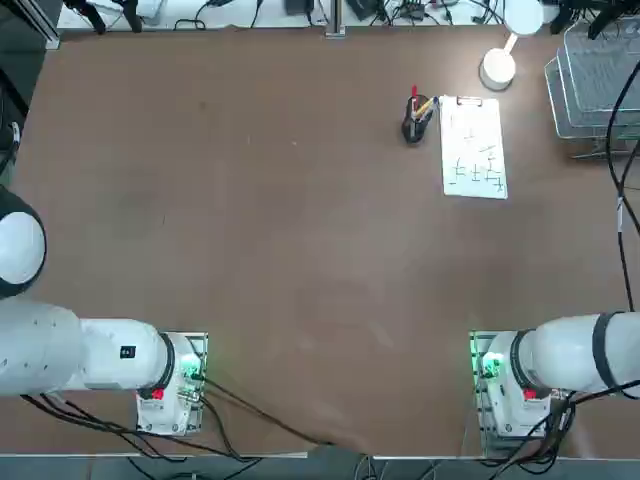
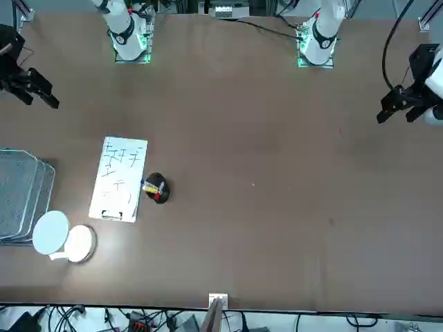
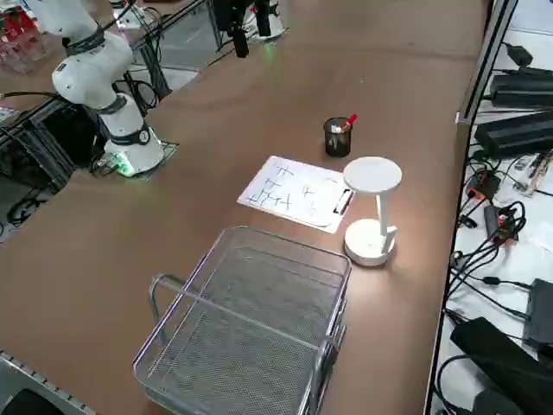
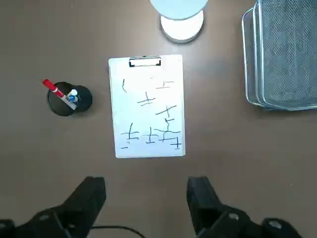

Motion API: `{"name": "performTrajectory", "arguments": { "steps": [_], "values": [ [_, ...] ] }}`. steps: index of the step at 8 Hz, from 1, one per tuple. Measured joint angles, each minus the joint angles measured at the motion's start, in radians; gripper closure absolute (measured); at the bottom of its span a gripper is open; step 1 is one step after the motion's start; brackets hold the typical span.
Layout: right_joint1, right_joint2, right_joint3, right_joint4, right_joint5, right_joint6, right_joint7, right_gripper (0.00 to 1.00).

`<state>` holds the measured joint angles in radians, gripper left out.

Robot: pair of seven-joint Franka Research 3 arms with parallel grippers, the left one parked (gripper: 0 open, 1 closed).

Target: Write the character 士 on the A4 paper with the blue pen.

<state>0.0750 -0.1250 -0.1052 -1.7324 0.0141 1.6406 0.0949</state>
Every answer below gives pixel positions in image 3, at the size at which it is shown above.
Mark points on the aluminium profile rail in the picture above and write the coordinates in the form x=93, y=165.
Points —
x=43, y=380

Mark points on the white clipboard with metal clip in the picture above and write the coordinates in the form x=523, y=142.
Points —
x=343, y=203

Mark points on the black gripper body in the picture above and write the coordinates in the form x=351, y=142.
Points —
x=229, y=13

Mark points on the black soft bag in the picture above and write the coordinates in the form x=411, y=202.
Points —
x=497, y=359

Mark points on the flat black box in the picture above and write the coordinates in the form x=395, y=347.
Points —
x=540, y=315

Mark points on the small black power adapter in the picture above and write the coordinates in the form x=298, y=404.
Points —
x=520, y=54

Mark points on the silver mesh letter tray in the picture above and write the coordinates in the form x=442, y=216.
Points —
x=268, y=359

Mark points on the aluminium profile post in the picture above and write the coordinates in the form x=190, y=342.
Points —
x=488, y=65

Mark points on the red capped marker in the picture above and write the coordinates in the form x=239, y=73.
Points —
x=352, y=119

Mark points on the black mesh pen holder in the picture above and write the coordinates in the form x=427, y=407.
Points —
x=337, y=147

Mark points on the white round desk lamp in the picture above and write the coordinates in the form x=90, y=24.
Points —
x=371, y=175

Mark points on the white A4 paper sheet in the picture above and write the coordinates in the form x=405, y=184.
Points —
x=294, y=177

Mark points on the large black power brick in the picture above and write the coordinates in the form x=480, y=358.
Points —
x=514, y=134
x=523, y=88

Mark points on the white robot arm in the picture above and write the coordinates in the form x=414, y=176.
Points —
x=277, y=19
x=86, y=73

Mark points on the orange black electronic device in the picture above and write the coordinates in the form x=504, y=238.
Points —
x=484, y=183
x=503, y=225

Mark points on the clear box with red packs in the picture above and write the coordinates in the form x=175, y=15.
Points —
x=17, y=43

